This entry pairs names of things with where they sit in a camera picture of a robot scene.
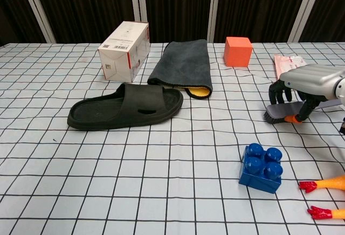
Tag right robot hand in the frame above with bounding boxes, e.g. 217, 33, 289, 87
268, 64, 345, 125

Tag grey tool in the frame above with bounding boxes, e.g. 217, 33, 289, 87
263, 100, 345, 125

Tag black rubber slipper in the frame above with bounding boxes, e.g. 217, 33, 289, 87
66, 82, 184, 131

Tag pink white wipes packet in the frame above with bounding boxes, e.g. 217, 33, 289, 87
273, 54, 308, 81

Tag orange cube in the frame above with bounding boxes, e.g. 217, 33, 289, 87
223, 36, 253, 68

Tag yellow rubber chicken toy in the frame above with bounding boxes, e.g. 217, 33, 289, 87
298, 174, 345, 221

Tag blue building block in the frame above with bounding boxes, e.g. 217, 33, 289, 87
238, 142, 284, 194

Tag dark grey folded towel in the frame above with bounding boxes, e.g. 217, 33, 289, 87
147, 39, 213, 101

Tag white cardboard box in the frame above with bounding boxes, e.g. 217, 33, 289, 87
97, 20, 151, 83

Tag checkered tablecloth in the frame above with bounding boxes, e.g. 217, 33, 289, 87
0, 42, 345, 235

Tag black folding screen white frames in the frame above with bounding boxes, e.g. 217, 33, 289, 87
0, 0, 345, 44

